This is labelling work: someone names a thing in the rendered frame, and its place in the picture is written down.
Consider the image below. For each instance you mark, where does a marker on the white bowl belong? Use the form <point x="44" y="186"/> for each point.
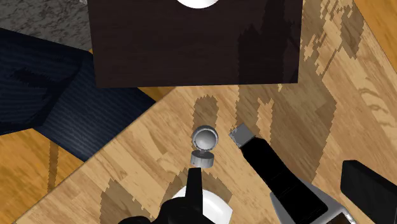
<point x="217" y="208"/>

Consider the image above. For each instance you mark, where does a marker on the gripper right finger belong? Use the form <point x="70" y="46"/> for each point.
<point x="372" y="192"/>

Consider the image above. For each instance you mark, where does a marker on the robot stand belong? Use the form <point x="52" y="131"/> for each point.
<point x="161" y="46"/>

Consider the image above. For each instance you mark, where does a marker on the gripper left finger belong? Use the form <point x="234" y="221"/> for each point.
<point x="194" y="189"/>

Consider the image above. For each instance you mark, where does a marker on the dark blue armchair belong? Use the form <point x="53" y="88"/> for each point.
<point x="68" y="102"/>

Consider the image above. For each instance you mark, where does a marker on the black and grey tapered tool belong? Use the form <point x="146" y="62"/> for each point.
<point x="279" y="173"/>

